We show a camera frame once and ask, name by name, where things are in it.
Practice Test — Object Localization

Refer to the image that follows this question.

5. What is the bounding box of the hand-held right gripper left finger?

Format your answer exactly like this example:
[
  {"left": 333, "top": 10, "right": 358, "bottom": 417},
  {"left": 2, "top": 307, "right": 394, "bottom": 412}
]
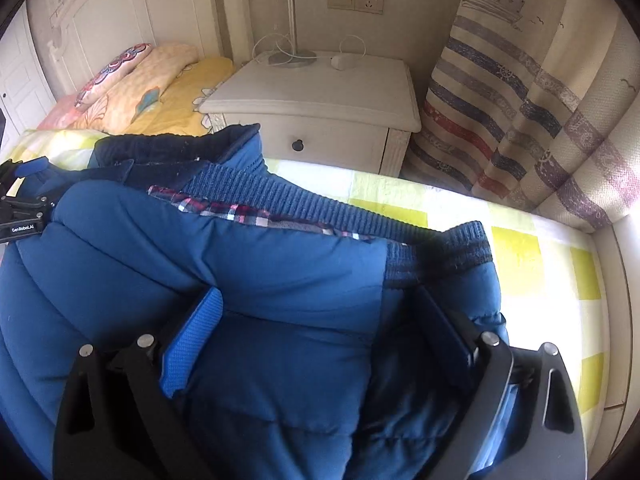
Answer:
[{"left": 52, "top": 287, "right": 226, "bottom": 480}]

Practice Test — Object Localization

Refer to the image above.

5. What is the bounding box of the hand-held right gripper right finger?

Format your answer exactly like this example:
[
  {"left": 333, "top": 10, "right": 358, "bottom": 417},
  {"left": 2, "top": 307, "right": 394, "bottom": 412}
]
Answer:
[{"left": 412, "top": 285, "right": 587, "bottom": 480}]

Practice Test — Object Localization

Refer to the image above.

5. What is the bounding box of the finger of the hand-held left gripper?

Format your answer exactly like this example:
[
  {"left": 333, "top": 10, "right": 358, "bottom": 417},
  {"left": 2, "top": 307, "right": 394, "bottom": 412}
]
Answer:
[{"left": 0, "top": 156, "right": 49, "bottom": 202}]

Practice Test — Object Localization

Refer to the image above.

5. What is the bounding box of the blue quilted jacket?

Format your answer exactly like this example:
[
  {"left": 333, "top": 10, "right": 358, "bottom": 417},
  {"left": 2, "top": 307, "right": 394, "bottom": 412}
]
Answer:
[{"left": 0, "top": 124, "right": 512, "bottom": 480}]

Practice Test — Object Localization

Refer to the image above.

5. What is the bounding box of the pink floral cloth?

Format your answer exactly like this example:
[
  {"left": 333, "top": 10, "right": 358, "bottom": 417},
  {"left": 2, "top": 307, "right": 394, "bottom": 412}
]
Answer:
[{"left": 36, "top": 94, "right": 78, "bottom": 132}]

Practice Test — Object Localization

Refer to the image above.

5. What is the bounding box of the white wardrobe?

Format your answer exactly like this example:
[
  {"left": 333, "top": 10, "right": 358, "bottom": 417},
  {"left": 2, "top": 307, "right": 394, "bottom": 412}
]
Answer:
[{"left": 0, "top": 5, "right": 52, "bottom": 147}]

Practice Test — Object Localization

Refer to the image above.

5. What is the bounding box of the yellow checkered bed sheet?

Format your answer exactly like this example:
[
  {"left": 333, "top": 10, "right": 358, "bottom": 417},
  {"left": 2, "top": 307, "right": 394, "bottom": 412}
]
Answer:
[{"left": 10, "top": 127, "right": 615, "bottom": 413}]

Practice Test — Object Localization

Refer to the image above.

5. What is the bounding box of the colourful patterned pillow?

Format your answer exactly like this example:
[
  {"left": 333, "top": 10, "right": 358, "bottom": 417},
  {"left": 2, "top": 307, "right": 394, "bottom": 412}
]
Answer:
[{"left": 74, "top": 42, "right": 154, "bottom": 109}]

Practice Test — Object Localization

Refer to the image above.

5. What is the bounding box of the peach pillow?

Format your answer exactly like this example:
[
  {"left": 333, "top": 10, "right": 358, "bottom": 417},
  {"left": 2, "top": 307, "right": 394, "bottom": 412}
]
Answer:
[{"left": 102, "top": 42, "right": 201, "bottom": 133}]

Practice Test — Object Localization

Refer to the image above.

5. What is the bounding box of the yellow pillow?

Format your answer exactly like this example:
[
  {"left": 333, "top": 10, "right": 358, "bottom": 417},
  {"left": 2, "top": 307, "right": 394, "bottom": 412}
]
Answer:
[{"left": 129, "top": 56, "right": 236, "bottom": 137}]

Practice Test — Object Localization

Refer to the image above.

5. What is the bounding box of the white bed headboard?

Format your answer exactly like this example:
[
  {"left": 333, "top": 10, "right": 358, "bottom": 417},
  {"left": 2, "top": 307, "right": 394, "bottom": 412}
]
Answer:
[{"left": 25, "top": 0, "right": 251, "bottom": 103}]

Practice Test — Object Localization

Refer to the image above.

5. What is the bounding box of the striped printed curtain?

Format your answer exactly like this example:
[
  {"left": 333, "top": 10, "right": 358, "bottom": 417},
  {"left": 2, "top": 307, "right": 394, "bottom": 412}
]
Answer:
[{"left": 402, "top": 0, "right": 640, "bottom": 234}]

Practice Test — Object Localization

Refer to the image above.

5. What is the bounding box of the white nightstand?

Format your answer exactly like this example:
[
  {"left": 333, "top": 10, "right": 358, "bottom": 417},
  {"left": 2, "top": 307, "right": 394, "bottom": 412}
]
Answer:
[{"left": 199, "top": 50, "right": 422, "bottom": 179}]

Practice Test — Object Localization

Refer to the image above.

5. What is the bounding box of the white desk lamp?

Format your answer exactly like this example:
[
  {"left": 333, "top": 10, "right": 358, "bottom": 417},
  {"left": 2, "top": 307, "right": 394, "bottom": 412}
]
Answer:
[{"left": 267, "top": 0, "right": 319, "bottom": 69}]

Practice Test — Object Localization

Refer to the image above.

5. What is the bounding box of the white lamp cable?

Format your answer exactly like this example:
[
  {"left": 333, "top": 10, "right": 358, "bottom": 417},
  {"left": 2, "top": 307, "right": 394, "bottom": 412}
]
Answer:
[{"left": 251, "top": 31, "right": 302, "bottom": 63}]

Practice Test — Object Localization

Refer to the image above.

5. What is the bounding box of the white power adapter with cable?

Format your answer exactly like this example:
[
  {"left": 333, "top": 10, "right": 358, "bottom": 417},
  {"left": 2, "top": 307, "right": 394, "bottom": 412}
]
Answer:
[{"left": 330, "top": 35, "right": 367, "bottom": 71}]

